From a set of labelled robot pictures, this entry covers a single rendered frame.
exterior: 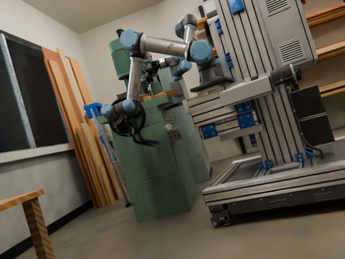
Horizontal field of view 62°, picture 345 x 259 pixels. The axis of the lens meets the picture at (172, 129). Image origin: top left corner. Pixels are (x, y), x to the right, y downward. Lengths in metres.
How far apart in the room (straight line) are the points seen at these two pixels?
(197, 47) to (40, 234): 1.16
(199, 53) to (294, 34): 0.55
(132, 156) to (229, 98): 1.03
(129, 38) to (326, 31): 3.72
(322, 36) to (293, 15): 3.13
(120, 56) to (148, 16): 2.64
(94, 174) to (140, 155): 1.37
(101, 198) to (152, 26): 2.84
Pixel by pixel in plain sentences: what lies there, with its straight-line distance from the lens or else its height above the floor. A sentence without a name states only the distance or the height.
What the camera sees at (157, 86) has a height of 1.04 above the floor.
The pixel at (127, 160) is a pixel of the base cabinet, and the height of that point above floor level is 0.50.
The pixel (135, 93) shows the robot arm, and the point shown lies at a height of 0.90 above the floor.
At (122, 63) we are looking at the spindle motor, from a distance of 2.41.
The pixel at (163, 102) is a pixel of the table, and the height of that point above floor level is 0.85.
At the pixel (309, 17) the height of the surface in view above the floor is 1.55.
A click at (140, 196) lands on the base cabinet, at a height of 0.20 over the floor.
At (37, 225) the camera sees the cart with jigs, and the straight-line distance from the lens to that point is 1.34.
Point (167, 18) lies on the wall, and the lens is 4.93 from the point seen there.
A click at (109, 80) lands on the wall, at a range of 4.98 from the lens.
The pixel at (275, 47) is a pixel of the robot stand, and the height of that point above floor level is 0.90.
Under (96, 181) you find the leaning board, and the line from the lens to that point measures 3.55.
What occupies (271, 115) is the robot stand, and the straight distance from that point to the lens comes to 1.83.
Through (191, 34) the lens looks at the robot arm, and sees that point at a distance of 2.16.
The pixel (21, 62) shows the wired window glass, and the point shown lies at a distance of 3.76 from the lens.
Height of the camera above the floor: 0.59
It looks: 1 degrees up
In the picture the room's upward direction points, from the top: 17 degrees counter-clockwise
